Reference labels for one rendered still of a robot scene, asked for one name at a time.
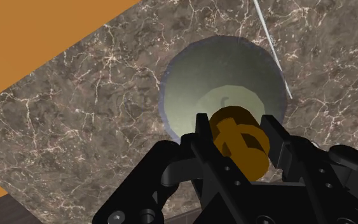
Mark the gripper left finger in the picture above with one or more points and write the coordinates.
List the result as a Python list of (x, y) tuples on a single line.
[(206, 155)]

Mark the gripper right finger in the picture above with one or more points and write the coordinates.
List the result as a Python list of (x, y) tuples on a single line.
[(305, 161)]

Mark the yellow cylindrical block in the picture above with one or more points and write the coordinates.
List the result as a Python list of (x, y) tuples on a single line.
[(240, 139)]

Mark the pale green bowl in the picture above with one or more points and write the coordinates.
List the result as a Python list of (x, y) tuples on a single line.
[(209, 74)]

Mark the thin white rod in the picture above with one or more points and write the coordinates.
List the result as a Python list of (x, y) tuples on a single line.
[(271, 43)]

